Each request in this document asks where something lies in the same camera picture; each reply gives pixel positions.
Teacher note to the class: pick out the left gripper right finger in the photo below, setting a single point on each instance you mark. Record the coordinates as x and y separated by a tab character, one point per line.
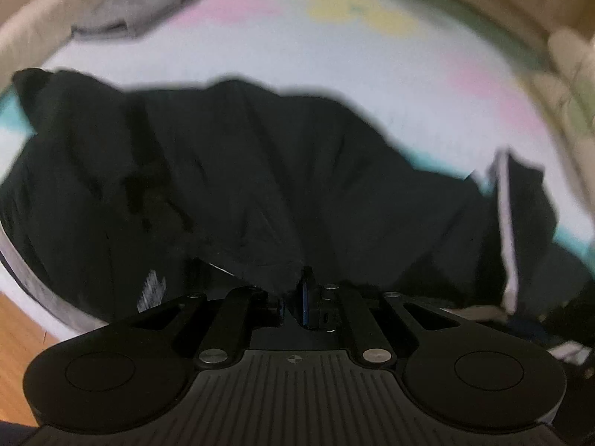
372	326

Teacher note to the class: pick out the black pants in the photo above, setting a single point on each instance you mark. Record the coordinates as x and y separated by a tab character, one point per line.
119	200

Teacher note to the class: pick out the floral bed blanket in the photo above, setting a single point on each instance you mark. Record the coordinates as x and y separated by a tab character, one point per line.
431	83

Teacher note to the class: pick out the cream floral pillow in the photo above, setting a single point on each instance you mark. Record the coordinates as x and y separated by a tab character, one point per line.
564	95

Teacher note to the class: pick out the grey folded garment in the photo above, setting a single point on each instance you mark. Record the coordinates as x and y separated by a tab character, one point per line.
125	19

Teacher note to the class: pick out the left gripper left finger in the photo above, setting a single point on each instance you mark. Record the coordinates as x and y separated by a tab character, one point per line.
241	307

